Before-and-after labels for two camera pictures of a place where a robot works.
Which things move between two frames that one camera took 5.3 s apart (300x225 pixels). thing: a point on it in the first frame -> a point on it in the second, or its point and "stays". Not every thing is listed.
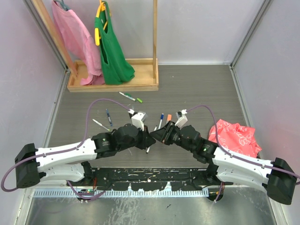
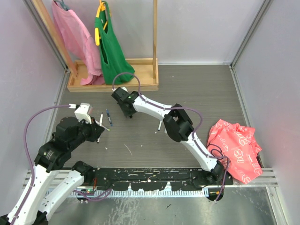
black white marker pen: (147, 150) -> (101, 121)
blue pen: (108, 117) stays
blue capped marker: (159, 126) stays
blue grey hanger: (66, 8) stays
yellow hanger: (97, 33) stays
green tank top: (116, 69) stays
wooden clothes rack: (146, 77) stays
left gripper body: (140, 140) -> (87, 130)
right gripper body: (174, 136) -> (127, 114)
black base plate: (147, 178) stays
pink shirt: (77, 37) stays
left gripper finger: (149, 140) -> (98, 131)
